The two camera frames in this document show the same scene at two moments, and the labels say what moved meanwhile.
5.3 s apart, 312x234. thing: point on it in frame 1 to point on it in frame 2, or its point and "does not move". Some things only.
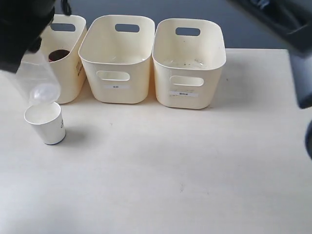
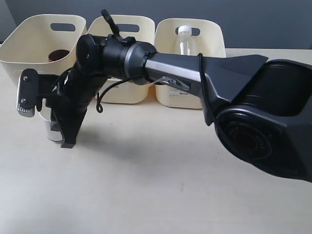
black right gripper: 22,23 to 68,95
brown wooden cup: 57,54 does not move
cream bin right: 189,55 does not move
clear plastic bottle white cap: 40,81 to 185,43
